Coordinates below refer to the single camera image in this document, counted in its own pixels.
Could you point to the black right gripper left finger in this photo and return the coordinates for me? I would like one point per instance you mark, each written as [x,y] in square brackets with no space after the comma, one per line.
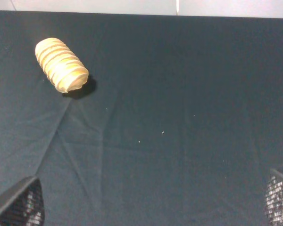
[23,204]

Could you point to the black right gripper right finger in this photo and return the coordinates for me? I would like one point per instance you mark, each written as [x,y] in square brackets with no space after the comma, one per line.
[274,198]

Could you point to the black tablecloth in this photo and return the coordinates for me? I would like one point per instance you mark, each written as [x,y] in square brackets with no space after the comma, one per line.
[179,123]

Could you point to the golden braided bread loaf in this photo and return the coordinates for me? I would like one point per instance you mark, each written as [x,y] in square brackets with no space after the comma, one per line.
[62,67]

